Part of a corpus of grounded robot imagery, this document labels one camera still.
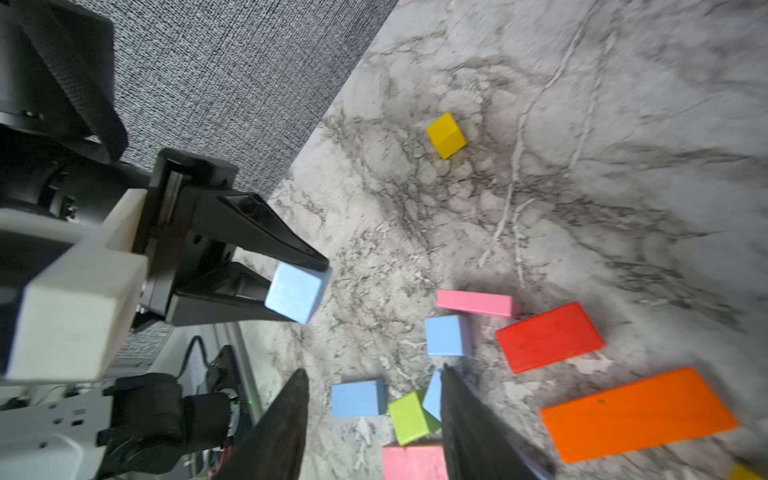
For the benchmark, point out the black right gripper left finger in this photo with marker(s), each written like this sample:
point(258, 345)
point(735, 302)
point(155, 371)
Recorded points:
point(274, 447)

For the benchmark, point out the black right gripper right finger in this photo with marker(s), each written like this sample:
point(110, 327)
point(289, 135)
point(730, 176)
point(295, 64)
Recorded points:
point(475, 444)

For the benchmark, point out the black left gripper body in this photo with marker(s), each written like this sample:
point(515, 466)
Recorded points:
point(175, 254)

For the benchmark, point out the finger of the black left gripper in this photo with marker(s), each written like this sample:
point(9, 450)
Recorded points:
point(245, 220)
point(229, 293)

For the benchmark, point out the light blue cube block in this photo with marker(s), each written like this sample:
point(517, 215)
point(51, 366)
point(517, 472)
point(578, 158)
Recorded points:
point(296, 292)
point(449, 336)
point(358, 399)
point(432, 399)

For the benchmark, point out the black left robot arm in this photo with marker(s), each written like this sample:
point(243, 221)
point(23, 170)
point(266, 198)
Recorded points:
point(61, 157)

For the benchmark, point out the pink block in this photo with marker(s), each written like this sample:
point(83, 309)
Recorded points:
point(492, 305)
point(423, 462)

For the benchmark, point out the lime green cube block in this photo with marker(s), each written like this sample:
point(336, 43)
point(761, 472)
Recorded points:
point(411, 421)

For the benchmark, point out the red block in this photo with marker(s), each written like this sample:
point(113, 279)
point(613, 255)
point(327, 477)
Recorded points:
point(560, 334)

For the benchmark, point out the orange long block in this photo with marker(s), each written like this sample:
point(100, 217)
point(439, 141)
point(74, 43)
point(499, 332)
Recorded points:
point(675, 406)

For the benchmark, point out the yellow cube block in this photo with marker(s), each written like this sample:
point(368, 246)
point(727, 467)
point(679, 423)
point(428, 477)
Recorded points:
point(446, 136)

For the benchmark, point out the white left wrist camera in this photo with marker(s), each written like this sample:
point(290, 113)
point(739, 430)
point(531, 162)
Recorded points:
point(69, 292)

